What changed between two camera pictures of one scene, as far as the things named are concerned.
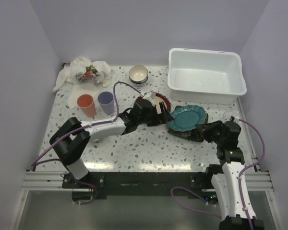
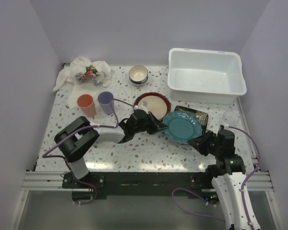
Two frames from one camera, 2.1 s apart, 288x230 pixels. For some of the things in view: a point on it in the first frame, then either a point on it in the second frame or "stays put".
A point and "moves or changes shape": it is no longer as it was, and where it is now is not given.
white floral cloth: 85,77 stays put
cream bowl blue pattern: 138,74 stays put
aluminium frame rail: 39,181 stays put
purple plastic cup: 106,99 stays put
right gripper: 203,127 to 198,143
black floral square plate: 194,135 to 203,116
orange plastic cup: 86,102 stays put
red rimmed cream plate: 158,97 stays put
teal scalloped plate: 186,117 moves or changes shape
